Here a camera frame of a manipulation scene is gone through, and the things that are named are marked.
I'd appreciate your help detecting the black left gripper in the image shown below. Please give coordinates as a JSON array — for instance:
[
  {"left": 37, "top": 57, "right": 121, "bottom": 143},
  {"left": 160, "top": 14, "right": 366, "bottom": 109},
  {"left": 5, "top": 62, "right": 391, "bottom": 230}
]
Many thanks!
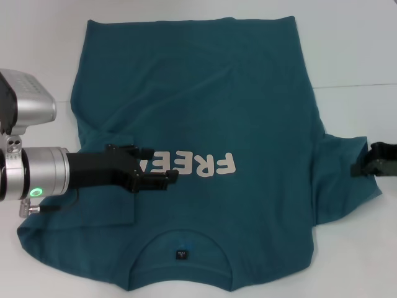
[{"left": 66, "top": 143, "right": 179, "bottom": 194}]

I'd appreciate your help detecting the blue shirt with FREE print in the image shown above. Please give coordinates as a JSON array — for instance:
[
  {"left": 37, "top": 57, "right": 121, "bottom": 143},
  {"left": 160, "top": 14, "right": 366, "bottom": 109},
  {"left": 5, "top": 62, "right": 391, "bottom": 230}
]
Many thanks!
[{"left": 16, "top": 17, "right": 384, "bottom": 284}]

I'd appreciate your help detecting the left arm connector with cable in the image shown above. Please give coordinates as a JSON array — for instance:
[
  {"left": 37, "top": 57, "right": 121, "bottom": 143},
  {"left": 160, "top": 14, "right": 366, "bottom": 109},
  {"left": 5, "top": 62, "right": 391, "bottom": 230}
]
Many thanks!
[{"left": 19, "top": 186, "right": 79, "bottom": 218}]

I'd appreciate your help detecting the silver camera mount bracket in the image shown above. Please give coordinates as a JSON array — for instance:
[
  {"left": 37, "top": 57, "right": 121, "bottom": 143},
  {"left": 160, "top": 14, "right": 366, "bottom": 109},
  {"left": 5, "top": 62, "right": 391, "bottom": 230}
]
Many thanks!
[{"left": 0, "top": 133, "right": 23, "bottom": 155}]

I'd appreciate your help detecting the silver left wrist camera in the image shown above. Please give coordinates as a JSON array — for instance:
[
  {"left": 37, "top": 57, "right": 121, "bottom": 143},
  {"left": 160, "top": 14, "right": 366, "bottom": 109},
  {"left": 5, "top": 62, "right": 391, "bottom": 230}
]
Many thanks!
[{"left": 0, "top": 68, "right": 58, "bottom": 136}]

